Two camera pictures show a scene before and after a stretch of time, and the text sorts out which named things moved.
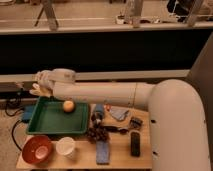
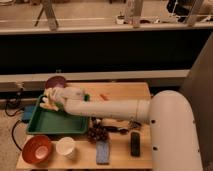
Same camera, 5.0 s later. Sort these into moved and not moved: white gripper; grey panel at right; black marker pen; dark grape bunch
Moved: white gripper
Not moved: black marker pen; grey panel at right; dark grape bunch
